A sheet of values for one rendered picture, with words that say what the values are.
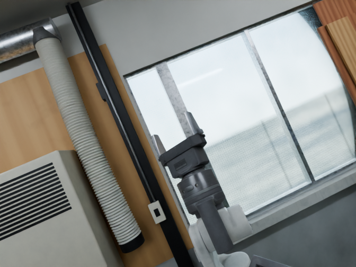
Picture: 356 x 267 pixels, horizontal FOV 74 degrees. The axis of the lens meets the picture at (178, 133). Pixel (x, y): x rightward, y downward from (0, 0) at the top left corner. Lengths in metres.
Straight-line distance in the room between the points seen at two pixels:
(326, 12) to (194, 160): 1.92
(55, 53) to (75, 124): 0.46
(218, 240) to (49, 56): 1.50
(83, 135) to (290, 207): 1.47
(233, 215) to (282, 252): 1.54
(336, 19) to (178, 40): 1.20
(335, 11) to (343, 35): 0.23
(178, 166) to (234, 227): 0.17
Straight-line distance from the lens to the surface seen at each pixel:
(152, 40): 1.84
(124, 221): 1.56
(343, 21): 2.24
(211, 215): 0.47
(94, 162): 1.54
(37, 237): 1.59
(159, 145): 0.59
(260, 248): 1.96
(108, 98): 1.65
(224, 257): 0.60
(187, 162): 0.52
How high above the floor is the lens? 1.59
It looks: 1 degrees up
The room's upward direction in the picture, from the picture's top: 24 degrees counter-clockwise
